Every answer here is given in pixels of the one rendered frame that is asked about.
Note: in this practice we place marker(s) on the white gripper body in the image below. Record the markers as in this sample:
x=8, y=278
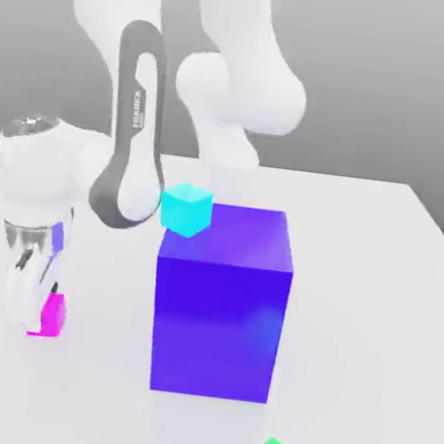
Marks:
x=25, y=292

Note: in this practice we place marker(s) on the small magenta cube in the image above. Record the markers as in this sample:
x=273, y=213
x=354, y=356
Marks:
x=53, y=313

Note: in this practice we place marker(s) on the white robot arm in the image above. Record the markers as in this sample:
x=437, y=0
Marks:
x=115, y=5

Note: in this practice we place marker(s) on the small cyan cube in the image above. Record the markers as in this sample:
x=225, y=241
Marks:
x=186, y=210

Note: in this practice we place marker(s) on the large blue box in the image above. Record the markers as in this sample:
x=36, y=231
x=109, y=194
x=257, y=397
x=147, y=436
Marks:
x=217, y=323

